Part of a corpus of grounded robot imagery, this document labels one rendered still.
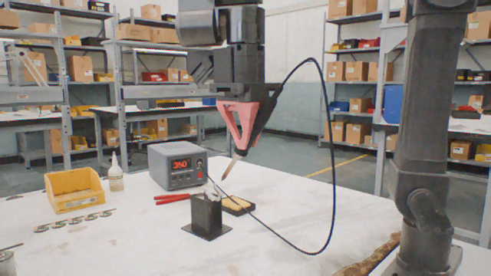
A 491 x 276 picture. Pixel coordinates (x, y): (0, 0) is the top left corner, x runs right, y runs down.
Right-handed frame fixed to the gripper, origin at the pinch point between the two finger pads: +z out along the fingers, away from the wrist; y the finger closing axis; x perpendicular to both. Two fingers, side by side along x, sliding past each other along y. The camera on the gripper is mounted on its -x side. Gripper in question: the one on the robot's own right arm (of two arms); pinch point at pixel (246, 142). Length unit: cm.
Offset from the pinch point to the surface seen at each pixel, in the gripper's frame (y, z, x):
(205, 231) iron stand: 1.7, 16.8, -8.1
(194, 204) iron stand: 1.7, 12.3, -10.7
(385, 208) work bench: -30.6, 17.8, 13.5
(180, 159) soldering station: -11.0, 9.2, -29.4
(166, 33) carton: -158, -55, -222
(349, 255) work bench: -7.8, 17.7, 14.2
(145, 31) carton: -138, -55, -225
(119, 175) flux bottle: -1.1, 13.2, -40.8
